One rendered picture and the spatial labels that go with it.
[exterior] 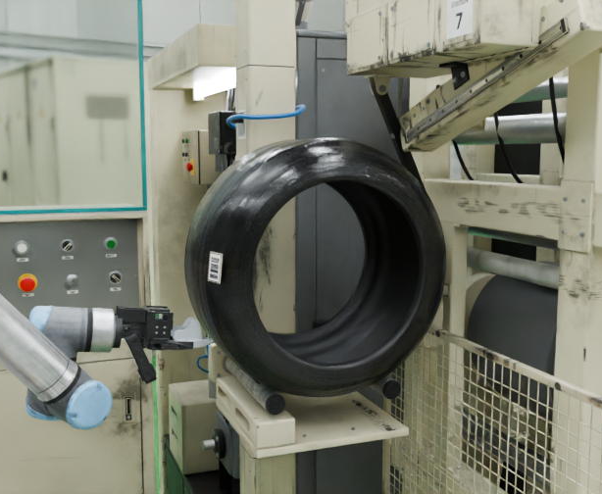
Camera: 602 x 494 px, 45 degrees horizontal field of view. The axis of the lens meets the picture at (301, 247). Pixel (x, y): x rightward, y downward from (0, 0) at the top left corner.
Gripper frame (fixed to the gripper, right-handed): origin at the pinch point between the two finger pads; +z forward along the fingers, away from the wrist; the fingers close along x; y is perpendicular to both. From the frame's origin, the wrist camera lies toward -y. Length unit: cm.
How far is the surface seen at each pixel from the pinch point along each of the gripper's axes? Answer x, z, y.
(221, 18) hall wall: 1044, 242, 291
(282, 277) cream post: 27.5, 26.0, 11.8
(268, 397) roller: -8.5, 12.6, -9.3
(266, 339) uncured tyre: -12.3, 9.3, 4.2
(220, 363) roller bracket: 25.0, 10.8, -11.0
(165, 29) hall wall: 1015, 149, 251
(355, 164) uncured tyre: -12, 25, 42
